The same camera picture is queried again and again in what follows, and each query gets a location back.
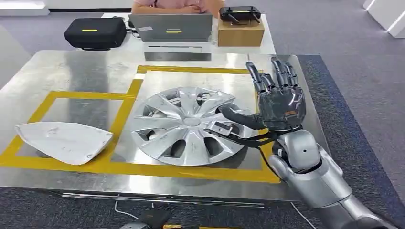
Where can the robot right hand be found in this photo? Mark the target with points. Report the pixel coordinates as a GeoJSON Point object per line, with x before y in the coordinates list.
{"type": "Point", "coordinates": [281, 107]}

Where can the silver wheel hubcap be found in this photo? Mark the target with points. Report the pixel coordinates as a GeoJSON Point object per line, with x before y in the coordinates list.
{"type": "Point", "coordinates": [189, 121]}

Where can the white table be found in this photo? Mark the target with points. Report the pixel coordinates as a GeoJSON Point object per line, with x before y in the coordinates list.
{"type": "Point", "coordinates": [269, 41]}

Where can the brown cardboard box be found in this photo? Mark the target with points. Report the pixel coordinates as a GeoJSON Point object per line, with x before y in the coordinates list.
{"type": "Point", "coordinates": [240, 34]}

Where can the black handheld controller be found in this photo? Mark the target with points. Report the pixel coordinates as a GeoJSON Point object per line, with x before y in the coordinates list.
{"type": "Point", "coordinates": [240, 12]}

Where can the grey laptop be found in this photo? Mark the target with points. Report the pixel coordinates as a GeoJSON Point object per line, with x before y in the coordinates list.
{"type": "Point", "coordinates": [171, 28]}

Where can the person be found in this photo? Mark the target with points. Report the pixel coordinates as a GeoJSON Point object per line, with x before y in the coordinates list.
{"type": "Point", "coordinates": [177, 4]}

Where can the black zip case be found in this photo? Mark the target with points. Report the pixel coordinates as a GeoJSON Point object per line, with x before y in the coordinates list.
{"type": "Point", "coordinates": [95, 33]}

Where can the steel workbench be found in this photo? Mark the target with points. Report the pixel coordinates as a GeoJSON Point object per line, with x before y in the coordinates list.
{"type": "Point", "coordinates": [79, 72]}

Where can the white car mirror shell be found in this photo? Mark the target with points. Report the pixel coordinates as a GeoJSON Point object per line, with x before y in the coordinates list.
{"type": "Point", "coordinates": [63, 142]}

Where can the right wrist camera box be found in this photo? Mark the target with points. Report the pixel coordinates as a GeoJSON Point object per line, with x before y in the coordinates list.
{"type": "Point", "coordinates": [223, 128]}

